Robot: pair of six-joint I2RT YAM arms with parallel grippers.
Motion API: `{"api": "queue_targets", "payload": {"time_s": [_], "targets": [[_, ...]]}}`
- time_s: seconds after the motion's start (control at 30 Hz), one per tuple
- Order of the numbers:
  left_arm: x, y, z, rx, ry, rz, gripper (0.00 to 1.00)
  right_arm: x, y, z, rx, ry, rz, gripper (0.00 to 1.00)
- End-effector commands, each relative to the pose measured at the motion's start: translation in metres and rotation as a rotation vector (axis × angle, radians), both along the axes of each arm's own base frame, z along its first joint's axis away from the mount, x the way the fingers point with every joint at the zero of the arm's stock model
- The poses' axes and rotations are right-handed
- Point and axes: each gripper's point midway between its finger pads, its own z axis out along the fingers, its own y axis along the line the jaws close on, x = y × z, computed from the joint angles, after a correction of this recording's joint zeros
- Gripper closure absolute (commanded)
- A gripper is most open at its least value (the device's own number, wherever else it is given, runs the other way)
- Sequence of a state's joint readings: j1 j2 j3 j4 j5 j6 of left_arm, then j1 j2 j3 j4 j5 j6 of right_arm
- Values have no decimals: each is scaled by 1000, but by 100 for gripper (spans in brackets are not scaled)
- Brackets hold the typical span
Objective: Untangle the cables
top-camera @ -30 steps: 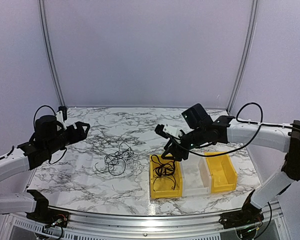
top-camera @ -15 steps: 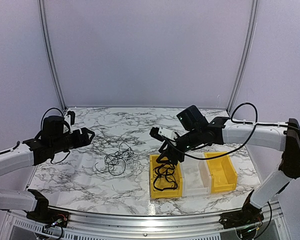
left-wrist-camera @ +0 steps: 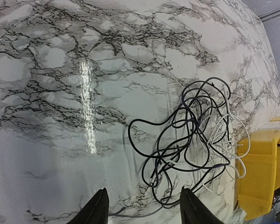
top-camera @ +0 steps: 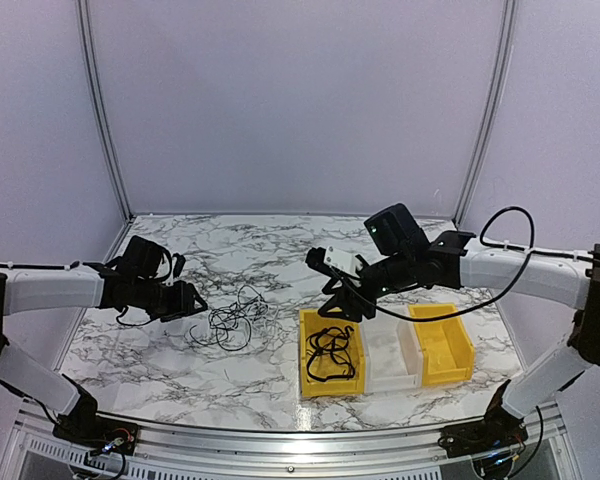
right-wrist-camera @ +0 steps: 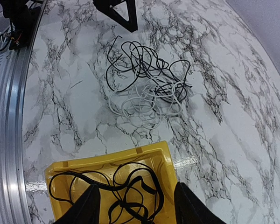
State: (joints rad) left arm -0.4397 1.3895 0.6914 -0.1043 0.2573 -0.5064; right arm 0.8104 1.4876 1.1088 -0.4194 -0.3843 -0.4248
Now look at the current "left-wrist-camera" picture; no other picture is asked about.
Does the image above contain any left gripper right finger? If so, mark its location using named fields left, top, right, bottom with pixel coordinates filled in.
left=180, top=187, right=224, bottom=224

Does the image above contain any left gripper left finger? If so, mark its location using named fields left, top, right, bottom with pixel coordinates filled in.
left=67, top=188, right=109, bottom=224

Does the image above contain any black thin looped cable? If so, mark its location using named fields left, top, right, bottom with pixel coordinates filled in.
left=127, top=78, right=231, bottom=208

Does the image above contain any left yellow bin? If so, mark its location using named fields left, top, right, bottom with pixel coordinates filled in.
left=237, top=127, right=280, bottom=221

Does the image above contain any white thin cable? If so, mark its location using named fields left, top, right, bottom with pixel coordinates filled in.
left=158, top=84, right=252, bottom=194

